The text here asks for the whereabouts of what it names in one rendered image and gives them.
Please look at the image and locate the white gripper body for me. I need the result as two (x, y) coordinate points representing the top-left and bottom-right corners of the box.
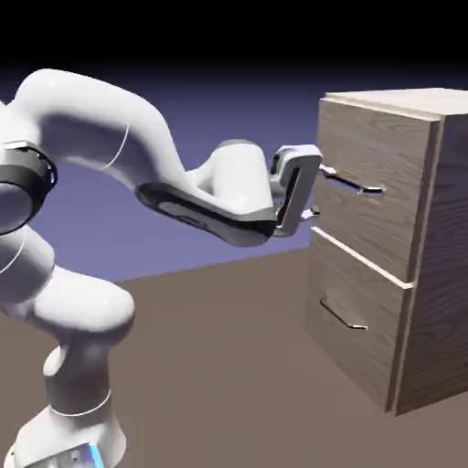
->
(274, 144), (324, 236)

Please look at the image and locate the light wood cabinet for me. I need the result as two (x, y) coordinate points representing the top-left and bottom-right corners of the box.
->
(303, 87), (468, 417)

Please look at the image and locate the long dark metal handle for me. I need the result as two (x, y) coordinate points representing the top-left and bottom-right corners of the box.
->
(323, 170), (386, 196)

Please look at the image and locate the wood door with long handle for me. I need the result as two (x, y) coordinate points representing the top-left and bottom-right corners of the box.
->
(311, 97), (444, 285)

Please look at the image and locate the short dark metal handle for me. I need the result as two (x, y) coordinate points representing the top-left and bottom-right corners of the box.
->
(319, 299), (368, 331)

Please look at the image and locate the wood door with short handle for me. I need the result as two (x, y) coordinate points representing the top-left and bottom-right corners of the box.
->
(303, 230), (414, 413)

